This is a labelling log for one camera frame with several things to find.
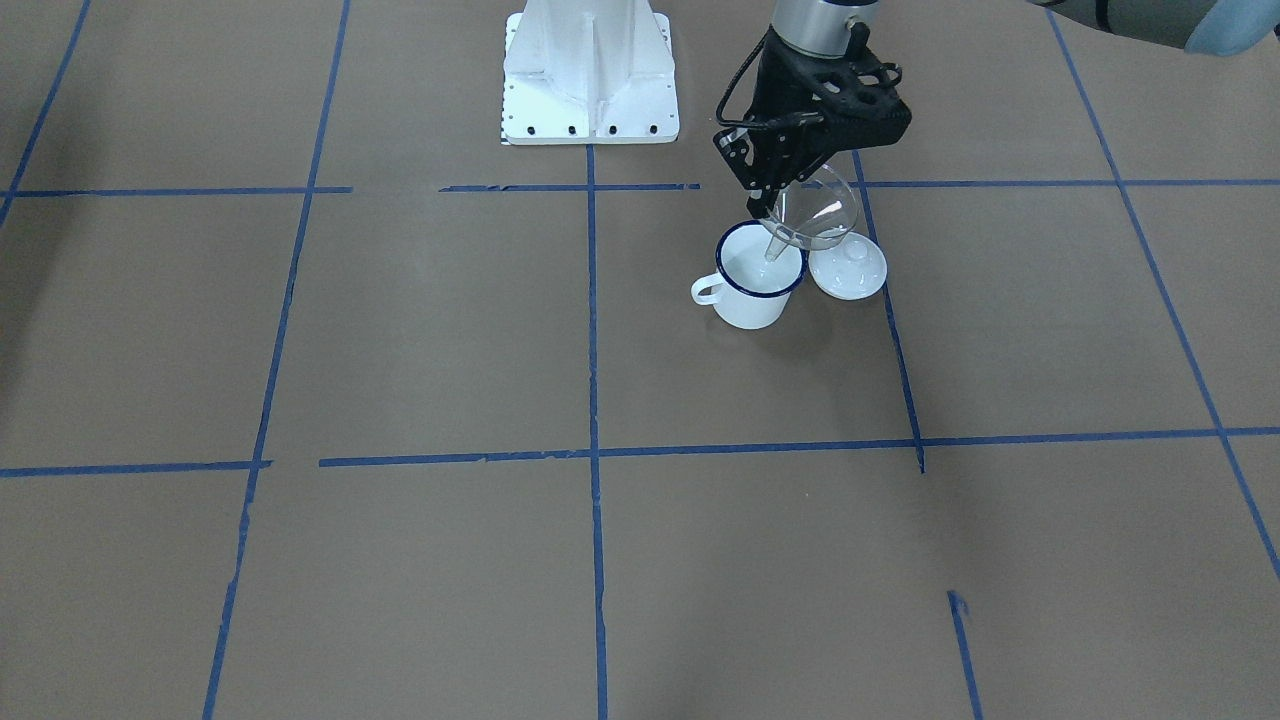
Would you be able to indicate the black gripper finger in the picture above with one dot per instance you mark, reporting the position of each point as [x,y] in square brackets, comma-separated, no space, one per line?
[762,197]

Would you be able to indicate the clear plastic funnel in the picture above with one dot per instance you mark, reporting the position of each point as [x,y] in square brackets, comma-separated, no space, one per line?
[812,214]

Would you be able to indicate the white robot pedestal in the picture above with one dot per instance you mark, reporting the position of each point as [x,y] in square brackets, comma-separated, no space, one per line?
[579,72]

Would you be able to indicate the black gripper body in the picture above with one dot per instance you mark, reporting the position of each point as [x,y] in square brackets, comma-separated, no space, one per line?
[781,92]

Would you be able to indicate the white cup lid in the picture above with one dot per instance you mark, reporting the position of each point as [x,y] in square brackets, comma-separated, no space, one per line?
[853,270]

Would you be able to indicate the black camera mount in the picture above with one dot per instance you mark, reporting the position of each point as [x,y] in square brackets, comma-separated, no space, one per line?
[857,102]

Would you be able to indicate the white enamel cup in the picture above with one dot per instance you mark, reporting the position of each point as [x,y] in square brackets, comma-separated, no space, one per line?
[747,290]

